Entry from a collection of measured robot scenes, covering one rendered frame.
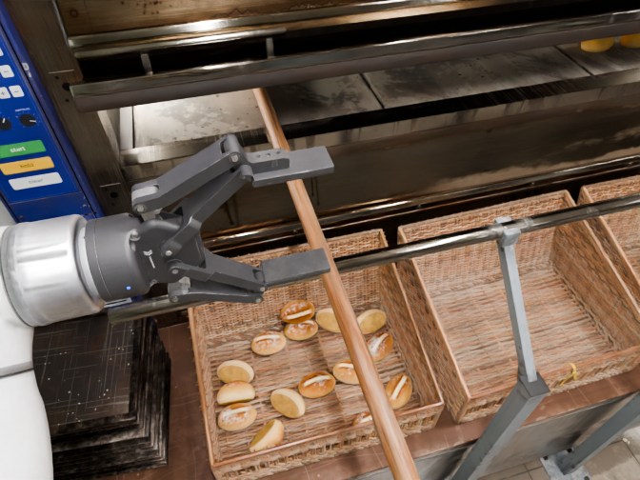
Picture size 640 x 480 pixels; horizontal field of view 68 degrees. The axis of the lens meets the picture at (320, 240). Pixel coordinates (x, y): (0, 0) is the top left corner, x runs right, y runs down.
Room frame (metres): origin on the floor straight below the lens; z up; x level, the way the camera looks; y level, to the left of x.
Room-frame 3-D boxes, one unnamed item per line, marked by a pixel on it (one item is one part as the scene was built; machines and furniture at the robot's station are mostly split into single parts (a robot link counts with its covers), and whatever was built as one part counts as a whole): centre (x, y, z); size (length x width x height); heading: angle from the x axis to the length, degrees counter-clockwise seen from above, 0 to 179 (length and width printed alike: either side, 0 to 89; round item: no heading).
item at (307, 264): (0.32, 0.03, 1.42); 0.07 x 0.03 x 0.01; 106
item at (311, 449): (0.62, 0.03, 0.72); 0.56 x 0.49 x 0.28; 105
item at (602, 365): (0.78, -0.55, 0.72); 0.56 x 0.49 x 0.28; 106
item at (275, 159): (0.31, 0.05, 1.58); 0.05 x 0.01 x 0.03; 106
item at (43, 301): (0.26, 0.22, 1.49); 0.09 x 0.06 x 0.09; 16
